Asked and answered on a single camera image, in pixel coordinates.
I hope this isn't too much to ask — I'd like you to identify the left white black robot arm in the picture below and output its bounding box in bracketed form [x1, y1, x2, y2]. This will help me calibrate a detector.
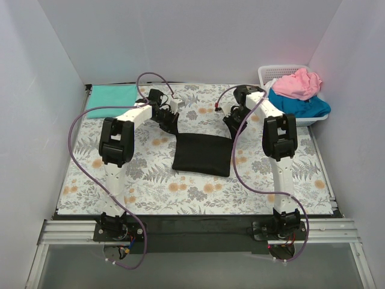
[98, 89, 183, 241]

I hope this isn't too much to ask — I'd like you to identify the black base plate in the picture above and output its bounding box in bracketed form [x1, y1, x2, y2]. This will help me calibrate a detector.
[93, 215, 306, 255]

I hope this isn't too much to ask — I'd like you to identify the white garment in basket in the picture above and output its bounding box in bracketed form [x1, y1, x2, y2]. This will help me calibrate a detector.
[264, 78, 277, 96]

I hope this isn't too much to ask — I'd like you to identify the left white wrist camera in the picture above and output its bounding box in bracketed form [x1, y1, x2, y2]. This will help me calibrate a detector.
[168, 98, 185, 114]

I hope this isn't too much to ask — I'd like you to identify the blue t shirt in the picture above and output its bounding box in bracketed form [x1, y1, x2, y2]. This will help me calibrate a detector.
[268, 89, 331, 118]

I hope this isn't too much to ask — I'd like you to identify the folded teal t shirt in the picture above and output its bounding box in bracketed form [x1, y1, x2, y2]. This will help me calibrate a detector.
[86, 85, 137, 119]

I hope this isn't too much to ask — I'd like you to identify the pink t shirt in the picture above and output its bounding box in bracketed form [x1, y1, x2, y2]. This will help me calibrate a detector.
[272, 67, 322, 101]

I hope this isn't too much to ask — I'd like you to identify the white plastic basket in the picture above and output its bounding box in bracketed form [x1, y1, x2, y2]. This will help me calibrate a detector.
[257, 64, 328, 126]

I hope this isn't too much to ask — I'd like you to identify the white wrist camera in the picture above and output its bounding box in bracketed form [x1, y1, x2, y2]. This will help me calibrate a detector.
[168, 98, 185, 114]
[214, 102, 232, 116]

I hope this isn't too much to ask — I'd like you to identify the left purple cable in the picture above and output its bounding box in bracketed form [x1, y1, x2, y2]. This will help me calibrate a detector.
[67, 72, 178, 269]

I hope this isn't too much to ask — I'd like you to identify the aluminium frame rail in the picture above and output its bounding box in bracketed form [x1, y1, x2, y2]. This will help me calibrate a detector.
[26, 216, 375, 288]

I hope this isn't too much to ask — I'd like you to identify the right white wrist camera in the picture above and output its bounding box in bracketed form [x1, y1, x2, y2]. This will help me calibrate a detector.
[214, 102, 232, 116]

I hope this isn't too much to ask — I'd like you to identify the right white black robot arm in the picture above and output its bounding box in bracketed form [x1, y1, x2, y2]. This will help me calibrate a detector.
[222, 84, 304, 241]

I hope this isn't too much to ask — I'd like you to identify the black t shirt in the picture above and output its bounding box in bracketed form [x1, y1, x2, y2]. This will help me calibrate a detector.
[172, 133, 233, 177]

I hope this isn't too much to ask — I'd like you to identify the floral table cloth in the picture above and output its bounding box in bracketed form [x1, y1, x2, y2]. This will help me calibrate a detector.
[57, 84, 334, 216]

